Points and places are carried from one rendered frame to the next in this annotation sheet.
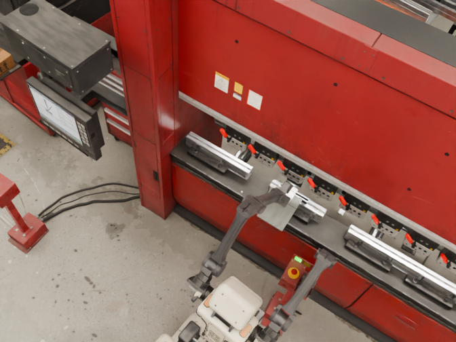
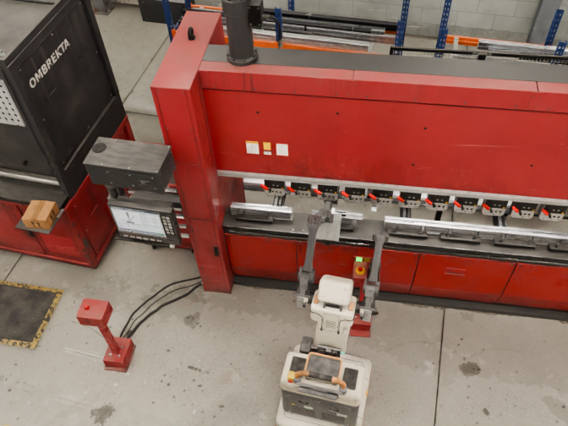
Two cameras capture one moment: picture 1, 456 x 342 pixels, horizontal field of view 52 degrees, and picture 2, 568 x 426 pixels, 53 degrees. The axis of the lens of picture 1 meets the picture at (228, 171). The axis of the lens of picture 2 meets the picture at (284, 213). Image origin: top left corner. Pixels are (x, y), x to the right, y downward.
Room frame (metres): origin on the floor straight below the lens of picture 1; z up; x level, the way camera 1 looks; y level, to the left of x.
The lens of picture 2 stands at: (-1.09, 0.65, 4.40)
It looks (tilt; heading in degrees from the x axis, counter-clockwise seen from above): 50 degrees down; 345
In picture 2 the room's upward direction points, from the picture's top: 3 degrees counter-clockwise
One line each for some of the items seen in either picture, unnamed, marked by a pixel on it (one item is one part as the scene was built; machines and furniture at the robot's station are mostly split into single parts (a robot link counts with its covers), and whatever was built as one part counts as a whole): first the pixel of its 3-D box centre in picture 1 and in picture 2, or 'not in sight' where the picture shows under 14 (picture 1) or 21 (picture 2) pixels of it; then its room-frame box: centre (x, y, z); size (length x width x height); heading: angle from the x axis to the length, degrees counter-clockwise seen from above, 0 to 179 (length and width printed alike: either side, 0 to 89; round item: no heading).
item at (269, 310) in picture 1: (278, 312); (359, 320); (1.06, -0.53, 0.06); 0.25 x 0.20 x 0.12; 156
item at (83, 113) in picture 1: (69, 116); (147, 219); (1.56, 0.92, 1.42); 0.45 x 0.12 x 0.36; 61
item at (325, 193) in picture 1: (326, 184); (354, 191); (1.48, -0.57, 1.26); 0.15 x 0.09 x 0.17; 64
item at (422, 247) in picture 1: (422, 238); (437, 199); (1.22, -1.11, 1.26); 0.15 x 0.09 x 0.17; 64
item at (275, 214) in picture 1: (279, 207); (328, 226); (1.42, -0.35, 1.00); 0.26 x 0.18 x 0.01; 154
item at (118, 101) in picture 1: (100, 104); (155, 207); (1.87, 0.87, 1.18); 0.40 x 0.24 x 0.07; 64
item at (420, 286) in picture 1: (428, 291); (460, 238); (1.07, -1.30, 0.89); 0.30 x 0.05 x 0.03; 64
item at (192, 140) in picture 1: (218, 155); (261, 210); (1.80, 0.08, 0.92); 0.50 x 0.06 x 0.10; 64
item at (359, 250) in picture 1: (368, 255); (406, 233); (1.24, -0.94, 0.89); 0.30 x 0.05 x 0.03; 64
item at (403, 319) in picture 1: (405, 321); (455, 271); (0.97, -1.27, 0.59); 0.15 x 0.02 x 0.07; 64
